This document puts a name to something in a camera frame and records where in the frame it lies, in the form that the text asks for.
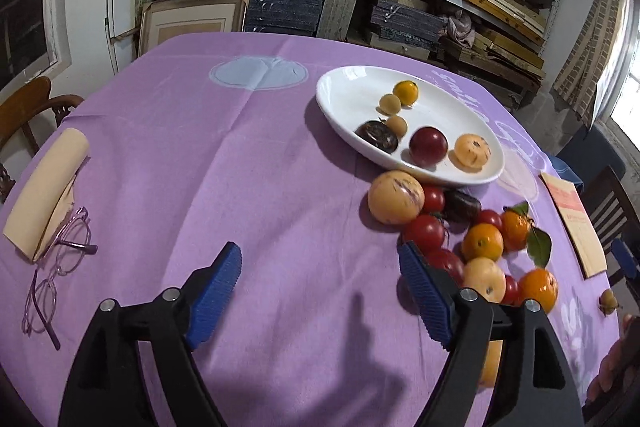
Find red cherry tomato top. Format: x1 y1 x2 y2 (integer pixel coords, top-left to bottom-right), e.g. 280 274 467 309
402 215 446 255

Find red cherry tomato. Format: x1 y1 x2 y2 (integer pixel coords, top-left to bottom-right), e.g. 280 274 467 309
501 274 521 306
421 184 446 215
402 215 446 255
475 209 502 231

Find large dark red plum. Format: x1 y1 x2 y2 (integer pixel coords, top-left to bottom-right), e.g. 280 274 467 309
409 127 449 168

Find small brown longan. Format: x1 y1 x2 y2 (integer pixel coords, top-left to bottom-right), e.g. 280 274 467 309
385 115 408 140

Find dark purple wrinkled fruit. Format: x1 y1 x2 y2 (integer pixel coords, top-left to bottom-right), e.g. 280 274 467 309
355 120 399 154

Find large yellow pear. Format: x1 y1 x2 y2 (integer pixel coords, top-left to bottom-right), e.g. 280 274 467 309
478 340 503 388

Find large orange mandarin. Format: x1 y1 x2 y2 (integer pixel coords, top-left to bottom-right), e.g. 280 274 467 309
516 268 559 314

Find small dark red plum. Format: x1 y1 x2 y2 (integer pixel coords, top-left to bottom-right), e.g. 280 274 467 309
426 248 464 286

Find person's right hand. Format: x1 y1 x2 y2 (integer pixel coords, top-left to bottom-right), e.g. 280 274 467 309
586 314 639 403

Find dark wooden chair right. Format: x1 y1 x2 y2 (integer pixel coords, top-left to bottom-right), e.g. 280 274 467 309
582 167 639 299

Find orange paper notebook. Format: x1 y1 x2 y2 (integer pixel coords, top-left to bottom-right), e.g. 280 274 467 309
540 172 606 279

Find longan pair on twig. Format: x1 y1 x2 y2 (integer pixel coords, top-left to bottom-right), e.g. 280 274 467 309
599 288 620 317

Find red cherry tomato front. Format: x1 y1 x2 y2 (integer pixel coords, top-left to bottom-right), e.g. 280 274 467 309
501 274 521 306

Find mandarin with green leaf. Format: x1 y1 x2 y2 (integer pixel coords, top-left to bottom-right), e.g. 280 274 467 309
501 200 552 269

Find orange yellow tomato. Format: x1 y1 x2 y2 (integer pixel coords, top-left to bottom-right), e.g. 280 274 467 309
460 223 504 262

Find red cherry tomato right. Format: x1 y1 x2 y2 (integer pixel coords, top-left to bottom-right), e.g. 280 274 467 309
475 209 502 231

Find purple framed eyeglasses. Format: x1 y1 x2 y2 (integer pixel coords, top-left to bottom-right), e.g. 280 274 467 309
21 206 98 351

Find dark date fruit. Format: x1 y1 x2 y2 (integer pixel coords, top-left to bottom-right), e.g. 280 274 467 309
442 188 482 223

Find speckled beige fruit in plate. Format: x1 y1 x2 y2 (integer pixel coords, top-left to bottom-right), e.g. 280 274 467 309
454 133 491 170

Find red cherry tomato left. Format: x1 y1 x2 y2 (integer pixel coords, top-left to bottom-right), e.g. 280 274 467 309
421 184 446 215

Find beige glasses case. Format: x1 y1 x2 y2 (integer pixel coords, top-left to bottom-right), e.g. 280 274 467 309
3 128 89 263

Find patterned curtain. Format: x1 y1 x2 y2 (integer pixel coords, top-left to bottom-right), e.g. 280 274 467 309
553 0 632 127

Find striped beige melon fruit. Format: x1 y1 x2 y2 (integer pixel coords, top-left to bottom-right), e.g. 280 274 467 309
367 170 425 225

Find purple tablecloth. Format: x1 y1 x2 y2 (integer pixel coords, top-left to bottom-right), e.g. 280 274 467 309
1 34 618 426

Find small yellow orange in plate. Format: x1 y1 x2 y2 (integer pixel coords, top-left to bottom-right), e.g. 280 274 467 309
393 80 420 107

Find pink cloth on shelf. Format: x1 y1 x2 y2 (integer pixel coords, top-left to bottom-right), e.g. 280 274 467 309
446 10 476 49

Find wooden chair left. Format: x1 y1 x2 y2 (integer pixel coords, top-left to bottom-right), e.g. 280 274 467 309
0 76 87 203

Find framed picture leaning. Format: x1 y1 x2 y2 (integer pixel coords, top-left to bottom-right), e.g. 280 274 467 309
138 0 250 56

